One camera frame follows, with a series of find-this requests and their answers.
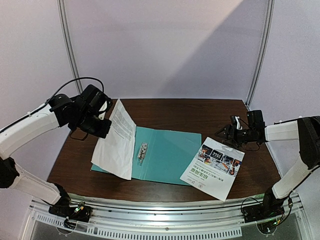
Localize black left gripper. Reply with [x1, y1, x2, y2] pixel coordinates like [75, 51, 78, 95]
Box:
[75, 110, 112, 139]

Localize white printed text sheets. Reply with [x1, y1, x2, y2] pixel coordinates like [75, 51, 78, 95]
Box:
[91, 99, 137, 180]

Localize teal file folder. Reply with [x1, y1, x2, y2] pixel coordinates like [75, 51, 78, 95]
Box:
[90, 126, 203, 187]

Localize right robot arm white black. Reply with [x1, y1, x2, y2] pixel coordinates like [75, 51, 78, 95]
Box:
[215, 110, 320, 218]

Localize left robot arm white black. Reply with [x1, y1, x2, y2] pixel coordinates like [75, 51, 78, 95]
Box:
[0, 84, 113, 218]

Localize metal folder clip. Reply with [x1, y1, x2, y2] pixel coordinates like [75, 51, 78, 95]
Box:
[137, 142, 148, 164]

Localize colourful printed brochure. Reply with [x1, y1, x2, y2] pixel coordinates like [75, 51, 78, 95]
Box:
[180, 137, 245, 202]

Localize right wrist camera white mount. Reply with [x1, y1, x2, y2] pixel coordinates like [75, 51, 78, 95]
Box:
[230, 115, 243, 130]

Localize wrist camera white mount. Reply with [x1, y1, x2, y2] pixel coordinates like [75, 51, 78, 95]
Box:
[230, 115, 243, 130]
[98, 98, 113, 120]

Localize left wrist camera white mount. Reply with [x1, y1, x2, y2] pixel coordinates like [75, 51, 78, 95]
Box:
[98, 98, 113, 120]

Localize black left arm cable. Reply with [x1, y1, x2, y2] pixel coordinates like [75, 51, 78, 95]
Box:
[0, 76, 105, 133]

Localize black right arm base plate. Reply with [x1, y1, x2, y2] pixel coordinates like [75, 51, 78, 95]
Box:
[240, 202, 285, 223]

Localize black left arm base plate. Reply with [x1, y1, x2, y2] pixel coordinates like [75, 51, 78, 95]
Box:
[48, 198, 93, 223]

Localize left aluminium wall post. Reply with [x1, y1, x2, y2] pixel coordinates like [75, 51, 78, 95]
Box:
[57, 0, 80, 79]

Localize aluminium wall post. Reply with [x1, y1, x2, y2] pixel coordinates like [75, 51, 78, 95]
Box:
[57, 0, 80, 79]
[244, 0, 275, 109]

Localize aluminium front rail frame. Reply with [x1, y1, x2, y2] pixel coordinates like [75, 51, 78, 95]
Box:
[21, 194, 313, 240]

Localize right aluminium wall post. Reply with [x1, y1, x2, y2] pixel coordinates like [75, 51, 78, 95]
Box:
[244, 0, 275, 109]

